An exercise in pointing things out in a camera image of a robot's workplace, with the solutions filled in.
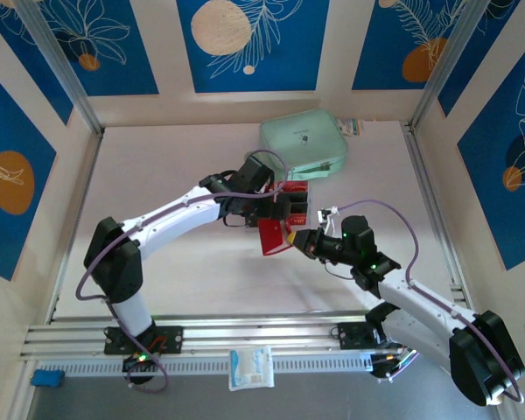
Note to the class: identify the red credit card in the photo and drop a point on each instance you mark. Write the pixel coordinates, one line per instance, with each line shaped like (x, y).
(298, 220)

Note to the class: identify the clear acrylic card stand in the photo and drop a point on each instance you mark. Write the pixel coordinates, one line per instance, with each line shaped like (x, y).
(309, 210)

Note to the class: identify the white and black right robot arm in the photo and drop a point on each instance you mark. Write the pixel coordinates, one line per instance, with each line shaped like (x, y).
(420, 302)

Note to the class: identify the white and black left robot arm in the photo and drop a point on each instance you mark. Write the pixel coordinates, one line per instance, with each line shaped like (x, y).
(170, 214)

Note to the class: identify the mint green zip case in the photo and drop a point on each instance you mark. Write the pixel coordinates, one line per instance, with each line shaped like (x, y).
(302, 131)

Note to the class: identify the white printed medicine packet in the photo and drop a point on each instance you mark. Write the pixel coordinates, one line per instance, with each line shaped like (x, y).
(350, 126)

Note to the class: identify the white and blue wipes packet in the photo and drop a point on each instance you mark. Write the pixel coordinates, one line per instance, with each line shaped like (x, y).
(251, 367)

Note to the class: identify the blue sponge block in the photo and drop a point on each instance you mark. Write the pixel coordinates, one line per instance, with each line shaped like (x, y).
(48, 378)

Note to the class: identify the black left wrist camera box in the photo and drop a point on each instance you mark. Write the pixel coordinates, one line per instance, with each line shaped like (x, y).
(256, 175)

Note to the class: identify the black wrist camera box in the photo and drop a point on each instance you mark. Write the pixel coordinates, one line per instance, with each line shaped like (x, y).
(356, 229)
(256, 175)

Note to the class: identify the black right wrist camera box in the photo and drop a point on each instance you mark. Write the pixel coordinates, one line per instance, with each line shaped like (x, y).
(356, 229)

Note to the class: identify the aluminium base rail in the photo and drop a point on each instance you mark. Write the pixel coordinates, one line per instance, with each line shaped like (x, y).
(254, 328)

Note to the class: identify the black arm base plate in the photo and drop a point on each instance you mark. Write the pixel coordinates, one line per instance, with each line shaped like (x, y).
(170, 339)
(354, 337)

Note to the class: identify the aluminium side rail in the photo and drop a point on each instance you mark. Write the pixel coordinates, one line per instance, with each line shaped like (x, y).
(429, 197)
(76, 219)

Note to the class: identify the aluminium frame post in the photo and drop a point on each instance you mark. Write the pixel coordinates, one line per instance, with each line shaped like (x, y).
(447, 65)
(61, 65)

